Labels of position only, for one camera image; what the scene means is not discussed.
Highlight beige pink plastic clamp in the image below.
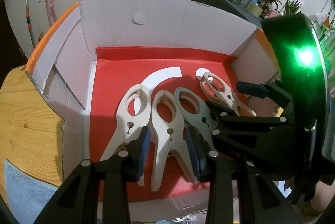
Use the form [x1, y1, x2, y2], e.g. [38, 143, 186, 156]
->
[199, 71, 257, 117]

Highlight grey plastic clamp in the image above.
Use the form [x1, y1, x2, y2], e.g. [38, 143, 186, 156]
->
[174, 87, 218, 150]

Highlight cream plastic clamp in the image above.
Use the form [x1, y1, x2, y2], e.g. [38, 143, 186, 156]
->
[151, 90, 196, 192]

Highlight white plastic clamp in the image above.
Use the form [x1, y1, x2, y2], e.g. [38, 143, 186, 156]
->
[100, 84, 152, 186]

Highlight person right hand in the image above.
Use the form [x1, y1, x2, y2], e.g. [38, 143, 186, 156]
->
[302, 182, 335, 216]

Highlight blue terry towel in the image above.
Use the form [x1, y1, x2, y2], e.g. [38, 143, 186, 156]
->
[4, 159, 58, 223]

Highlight dark cloth side table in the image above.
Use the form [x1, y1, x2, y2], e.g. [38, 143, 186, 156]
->
[190, 0, 262, 28]

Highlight orange cardboard box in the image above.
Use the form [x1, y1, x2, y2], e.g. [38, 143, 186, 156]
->
[24, 0, 281, 223]

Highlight mop handle pole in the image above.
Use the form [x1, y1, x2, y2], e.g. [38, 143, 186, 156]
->
[25, 0, 36, 48]

